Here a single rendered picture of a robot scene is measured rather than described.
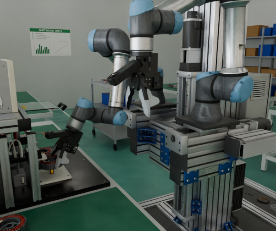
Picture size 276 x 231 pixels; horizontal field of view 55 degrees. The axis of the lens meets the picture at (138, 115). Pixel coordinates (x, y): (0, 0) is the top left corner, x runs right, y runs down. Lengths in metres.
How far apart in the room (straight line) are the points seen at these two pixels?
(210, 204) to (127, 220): 0.83
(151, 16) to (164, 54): 7.19
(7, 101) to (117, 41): 0.57
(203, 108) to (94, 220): 0.68
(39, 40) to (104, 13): 1.73
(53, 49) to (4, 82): 5.58
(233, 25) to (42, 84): 5.85
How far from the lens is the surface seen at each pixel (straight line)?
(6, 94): 1.18
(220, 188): 1.79
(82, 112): 1.30
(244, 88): 1.19
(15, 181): 1.33
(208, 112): 1.28
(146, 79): 0.86
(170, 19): 0.91
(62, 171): 1.40
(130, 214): 1.08
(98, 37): 1.41
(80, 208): 1.14
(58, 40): 6.76
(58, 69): 6.76
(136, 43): 0.84
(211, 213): 1.83
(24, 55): 6.62
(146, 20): 0.85
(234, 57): 1.18
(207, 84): 1.26
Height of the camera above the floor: 1.35
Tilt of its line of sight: 13 degrees down
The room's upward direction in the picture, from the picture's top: straight up
